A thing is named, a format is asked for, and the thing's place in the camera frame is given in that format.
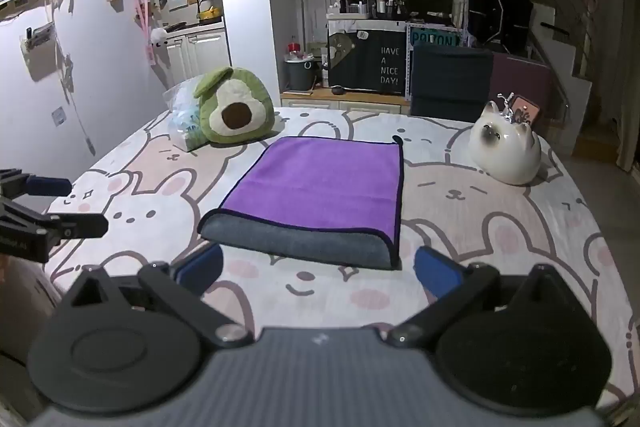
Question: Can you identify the purple and grey towel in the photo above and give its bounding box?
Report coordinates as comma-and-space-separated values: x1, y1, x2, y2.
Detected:
197, 135, 405, 271

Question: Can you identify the clear plastic bag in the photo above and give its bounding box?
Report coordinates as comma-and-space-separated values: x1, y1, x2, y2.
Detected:
162, 76, 212, 152

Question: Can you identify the low wooden cabinet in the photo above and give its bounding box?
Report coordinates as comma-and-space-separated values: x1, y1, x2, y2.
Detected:
280, 87, 413, 116

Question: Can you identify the pink hanging strap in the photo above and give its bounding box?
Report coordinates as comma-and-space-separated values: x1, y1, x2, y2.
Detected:
127, 0, 157, 66

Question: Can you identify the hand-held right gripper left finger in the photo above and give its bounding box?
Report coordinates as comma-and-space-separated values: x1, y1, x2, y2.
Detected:
65, 243, 253, 349

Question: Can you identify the dark blue chair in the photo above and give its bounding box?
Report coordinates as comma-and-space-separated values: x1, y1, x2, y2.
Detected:
410, 44, 495, 124

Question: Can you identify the bunny printed bed sheet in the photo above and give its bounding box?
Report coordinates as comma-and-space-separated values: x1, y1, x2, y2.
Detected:
45, 104, 640, 410

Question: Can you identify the white storage rack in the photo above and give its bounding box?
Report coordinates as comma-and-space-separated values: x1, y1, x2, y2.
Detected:
325, 0, 376, 20

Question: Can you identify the wall pocket holder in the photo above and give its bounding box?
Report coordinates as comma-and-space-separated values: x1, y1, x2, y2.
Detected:
20, 22, 56, 55

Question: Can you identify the teal sign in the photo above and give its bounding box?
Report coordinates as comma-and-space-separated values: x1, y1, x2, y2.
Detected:
407, 27, 461, 50

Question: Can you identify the white ceramic cat figure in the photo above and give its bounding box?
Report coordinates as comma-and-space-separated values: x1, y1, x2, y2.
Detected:
468, 101, 542, 186

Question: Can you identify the black jacket with white trim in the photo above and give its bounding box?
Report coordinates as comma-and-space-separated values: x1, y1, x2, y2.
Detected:
467, 0, 535, 54

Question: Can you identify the maroon board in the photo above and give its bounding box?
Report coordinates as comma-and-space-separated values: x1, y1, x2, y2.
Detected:
492, 52, 557, 124

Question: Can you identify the grey trash bin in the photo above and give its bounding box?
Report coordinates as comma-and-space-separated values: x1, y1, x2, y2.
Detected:
285, 57, 321, 92

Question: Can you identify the pink card stand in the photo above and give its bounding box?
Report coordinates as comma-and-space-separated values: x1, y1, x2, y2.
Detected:
510, 94, 545, 128

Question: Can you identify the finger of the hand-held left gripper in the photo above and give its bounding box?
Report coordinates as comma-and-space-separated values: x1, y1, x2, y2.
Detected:
0, 168, 72, 200
0, 201, 109, 239

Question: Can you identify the green avocado plush pillow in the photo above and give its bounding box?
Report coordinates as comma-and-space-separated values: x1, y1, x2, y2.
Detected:
194, 67, 275, 144

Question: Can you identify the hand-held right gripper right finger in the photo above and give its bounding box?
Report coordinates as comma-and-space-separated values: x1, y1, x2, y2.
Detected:
387, 247, 576, 347

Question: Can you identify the black printed cloth cover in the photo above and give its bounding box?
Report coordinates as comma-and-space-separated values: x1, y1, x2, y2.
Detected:
327, 27, 408, 96

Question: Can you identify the person's left forearm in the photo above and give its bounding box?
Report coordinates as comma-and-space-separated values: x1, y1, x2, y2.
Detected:
0, 253, 65, 360

